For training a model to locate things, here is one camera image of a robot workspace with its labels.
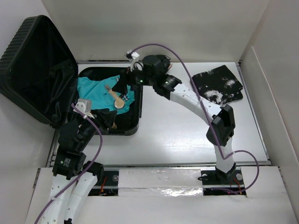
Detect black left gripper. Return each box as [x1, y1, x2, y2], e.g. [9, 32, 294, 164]
[78, 107, 116, 150]

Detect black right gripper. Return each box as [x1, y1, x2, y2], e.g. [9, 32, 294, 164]
[114, 62, 156, 94]

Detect turquoise shorts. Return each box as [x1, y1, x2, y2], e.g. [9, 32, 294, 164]
[77, 75, 135, 114]

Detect black hard-shell suitcase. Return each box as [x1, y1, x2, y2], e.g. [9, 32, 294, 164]
[0, 15, 144, 136]

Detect black white tie-dye shirt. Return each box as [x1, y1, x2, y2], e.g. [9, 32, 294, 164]
[192, 65, 243, 105]

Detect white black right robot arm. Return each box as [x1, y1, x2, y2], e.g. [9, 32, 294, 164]
[112, 55, 236, 183]

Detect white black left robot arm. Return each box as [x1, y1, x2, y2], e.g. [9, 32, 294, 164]
[35, 109, 117, 224]

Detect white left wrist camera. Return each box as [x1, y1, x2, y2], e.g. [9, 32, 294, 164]
[75, 98, 92, 117]

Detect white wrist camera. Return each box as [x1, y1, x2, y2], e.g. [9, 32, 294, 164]
[125, 51, 140, 71]
[75, 98, 92, 117]

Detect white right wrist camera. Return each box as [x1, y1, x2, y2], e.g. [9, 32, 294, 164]
[125, 51, 140, 71]

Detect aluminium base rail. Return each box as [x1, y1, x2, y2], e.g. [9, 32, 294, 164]
[104, 166, 256, 189]

